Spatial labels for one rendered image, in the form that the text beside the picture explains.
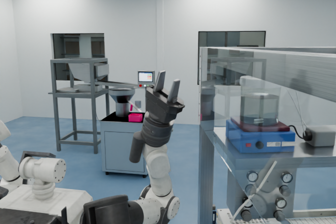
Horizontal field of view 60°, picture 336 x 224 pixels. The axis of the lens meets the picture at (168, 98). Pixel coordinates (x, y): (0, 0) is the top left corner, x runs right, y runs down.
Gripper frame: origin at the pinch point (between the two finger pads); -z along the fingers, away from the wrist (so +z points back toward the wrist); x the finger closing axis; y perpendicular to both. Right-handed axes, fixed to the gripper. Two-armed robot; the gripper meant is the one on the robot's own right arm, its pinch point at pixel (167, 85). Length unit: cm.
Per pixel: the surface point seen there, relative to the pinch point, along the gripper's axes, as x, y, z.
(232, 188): -21, 24, 38
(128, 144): 156, 156, 216
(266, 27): 179, 512, 101
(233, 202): -23, 23, 42
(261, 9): 201, 510, 74
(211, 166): -3, 42, 53
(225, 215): -19, 39, 68
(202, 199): -7, 38, 68
